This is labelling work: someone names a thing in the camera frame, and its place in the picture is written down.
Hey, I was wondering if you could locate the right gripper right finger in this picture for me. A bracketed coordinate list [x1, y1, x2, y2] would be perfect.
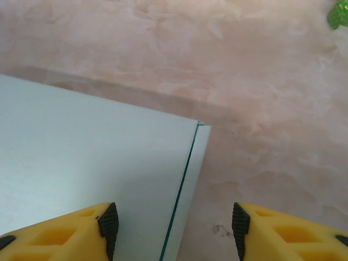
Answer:
[231, 201, 348, 261]

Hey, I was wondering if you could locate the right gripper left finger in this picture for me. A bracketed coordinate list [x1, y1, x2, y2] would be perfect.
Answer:
[0, 201, 120, 261]

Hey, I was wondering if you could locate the light blue paper box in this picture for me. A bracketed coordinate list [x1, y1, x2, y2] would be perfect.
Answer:
[0, 73, 212, 261]

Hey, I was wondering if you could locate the green snack packet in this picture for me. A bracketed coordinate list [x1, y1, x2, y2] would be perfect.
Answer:
[327, 0, 348, 30]

